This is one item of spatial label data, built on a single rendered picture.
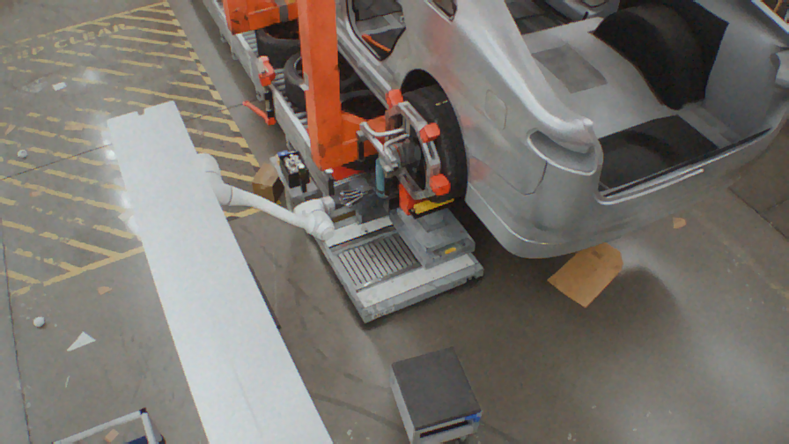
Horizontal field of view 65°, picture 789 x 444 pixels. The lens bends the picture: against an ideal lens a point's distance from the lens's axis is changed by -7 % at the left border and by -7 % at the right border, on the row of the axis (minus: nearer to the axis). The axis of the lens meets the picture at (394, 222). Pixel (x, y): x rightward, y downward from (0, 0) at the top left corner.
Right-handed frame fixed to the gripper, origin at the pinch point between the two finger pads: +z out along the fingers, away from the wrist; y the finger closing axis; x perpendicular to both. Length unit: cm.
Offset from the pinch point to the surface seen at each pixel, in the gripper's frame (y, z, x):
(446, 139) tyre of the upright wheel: 7, 43, 25
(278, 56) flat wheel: -224, 25, -44
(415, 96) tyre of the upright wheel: -25, 41, 33
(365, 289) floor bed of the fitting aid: 3, -5, -76
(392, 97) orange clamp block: -37, 34, 27
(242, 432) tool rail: 217, -108, 199
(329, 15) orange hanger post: -60, 8, 74
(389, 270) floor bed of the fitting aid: -5, 16, -77
